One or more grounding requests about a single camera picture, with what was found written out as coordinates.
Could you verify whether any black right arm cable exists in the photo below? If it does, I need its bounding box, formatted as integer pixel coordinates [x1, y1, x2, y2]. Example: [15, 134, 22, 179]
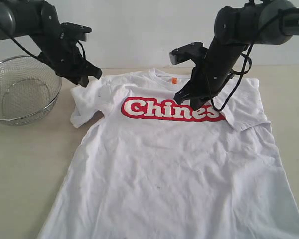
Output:
[209, 0, 299, 111]

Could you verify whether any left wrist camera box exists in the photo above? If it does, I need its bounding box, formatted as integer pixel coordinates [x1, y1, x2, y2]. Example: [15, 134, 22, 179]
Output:
[61, 22, 92, 42]

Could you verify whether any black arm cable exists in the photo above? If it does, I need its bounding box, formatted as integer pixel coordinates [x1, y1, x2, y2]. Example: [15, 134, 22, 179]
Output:
[0, 14, 86, 63]
[209, 0, 299, 111]

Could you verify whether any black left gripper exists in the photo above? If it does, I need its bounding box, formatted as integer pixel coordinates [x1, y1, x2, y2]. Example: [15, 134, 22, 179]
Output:
[37, 37, 102, 87]

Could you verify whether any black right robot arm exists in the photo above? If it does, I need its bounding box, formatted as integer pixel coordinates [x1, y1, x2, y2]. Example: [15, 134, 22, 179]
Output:
[169, 0, 299, 110]

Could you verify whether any white t-shirt with red print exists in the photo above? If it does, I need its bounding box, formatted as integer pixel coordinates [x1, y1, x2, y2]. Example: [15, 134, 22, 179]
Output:
[38, 69, 299, 239]

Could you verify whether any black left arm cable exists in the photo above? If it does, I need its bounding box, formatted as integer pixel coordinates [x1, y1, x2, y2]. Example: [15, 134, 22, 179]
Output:
[0, 14, 86, 63]

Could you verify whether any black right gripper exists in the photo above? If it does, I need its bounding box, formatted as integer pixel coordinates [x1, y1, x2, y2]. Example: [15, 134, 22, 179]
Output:
[174, 49, 233, 110]

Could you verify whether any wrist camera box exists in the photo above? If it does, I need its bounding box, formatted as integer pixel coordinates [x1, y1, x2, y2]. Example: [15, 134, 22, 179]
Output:
[61, 22, 92, 42]
[169, 42, 208, 65]

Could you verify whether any metal wire mesh basket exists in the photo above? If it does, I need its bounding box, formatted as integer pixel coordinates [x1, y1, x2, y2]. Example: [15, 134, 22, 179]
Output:
[0, 55, 62, 126]

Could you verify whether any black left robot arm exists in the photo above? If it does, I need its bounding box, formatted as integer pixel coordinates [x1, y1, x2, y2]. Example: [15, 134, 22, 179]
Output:
[0, 0, 103, 87]

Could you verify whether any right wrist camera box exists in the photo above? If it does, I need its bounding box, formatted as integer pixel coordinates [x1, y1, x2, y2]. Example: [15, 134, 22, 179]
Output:
[169, 42, 208, 65]

